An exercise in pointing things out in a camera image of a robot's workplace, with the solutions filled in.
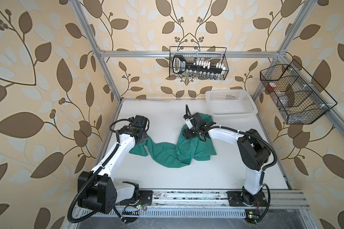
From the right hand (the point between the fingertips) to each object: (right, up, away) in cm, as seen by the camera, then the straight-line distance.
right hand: (188, 131), depth 95 cm
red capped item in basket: (+51, +29, -8) cm, 59 cm away
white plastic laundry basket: (+38, +18, +22) cm, 47 cm away
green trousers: (-9, -14, -7) cm, 18 cm away
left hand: (-29, -1, -12) cm, 31 cm away
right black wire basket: (+56, +20, -22) cm, 63 cm away
